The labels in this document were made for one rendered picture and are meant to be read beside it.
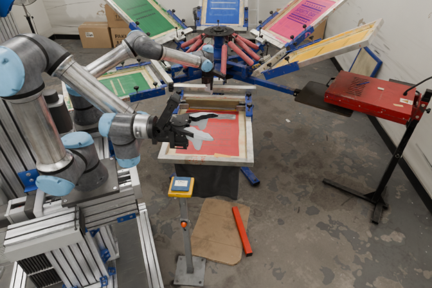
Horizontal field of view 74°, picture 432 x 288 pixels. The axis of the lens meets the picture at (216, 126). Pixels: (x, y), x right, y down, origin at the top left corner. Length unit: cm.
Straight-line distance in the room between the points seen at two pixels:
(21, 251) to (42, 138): 52
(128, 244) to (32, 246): 111
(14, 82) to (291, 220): 235
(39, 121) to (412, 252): 275
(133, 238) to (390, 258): 201
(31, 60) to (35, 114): 16
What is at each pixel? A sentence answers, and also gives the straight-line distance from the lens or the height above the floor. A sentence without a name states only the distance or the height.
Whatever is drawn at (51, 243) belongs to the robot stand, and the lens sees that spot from 136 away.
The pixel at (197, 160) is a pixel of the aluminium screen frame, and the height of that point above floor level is 99.
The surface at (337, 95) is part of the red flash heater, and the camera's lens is 232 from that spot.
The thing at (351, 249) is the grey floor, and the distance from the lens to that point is 275.
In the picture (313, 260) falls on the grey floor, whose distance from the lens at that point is 258.
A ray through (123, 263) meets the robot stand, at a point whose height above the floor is 21.
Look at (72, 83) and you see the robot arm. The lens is 102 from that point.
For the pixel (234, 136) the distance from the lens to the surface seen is 196.
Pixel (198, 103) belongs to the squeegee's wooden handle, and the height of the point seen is 103.
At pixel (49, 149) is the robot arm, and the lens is 106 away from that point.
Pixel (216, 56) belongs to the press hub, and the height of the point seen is 108.
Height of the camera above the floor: 217
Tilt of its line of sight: 36 degrees down
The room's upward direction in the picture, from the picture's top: straight up
